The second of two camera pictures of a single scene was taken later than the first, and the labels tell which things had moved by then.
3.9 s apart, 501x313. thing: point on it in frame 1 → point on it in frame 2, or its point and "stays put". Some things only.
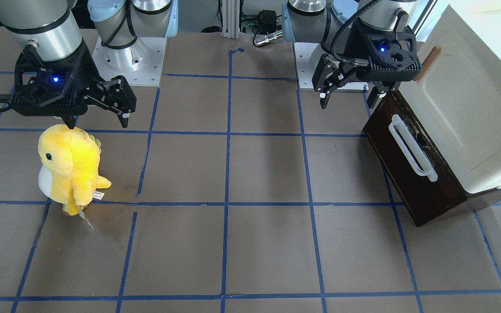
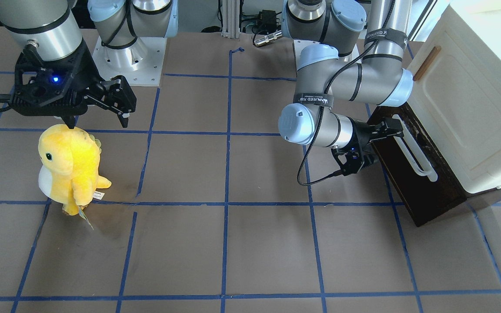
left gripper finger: x=327 y=74 → x=388 y=126
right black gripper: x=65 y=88 stays put
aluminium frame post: x=230 y=19 stays put
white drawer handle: x=428 y=172 stays put
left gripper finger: x=379 y=89 → x=369 y=159
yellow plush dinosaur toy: x=69 y=167 stays put
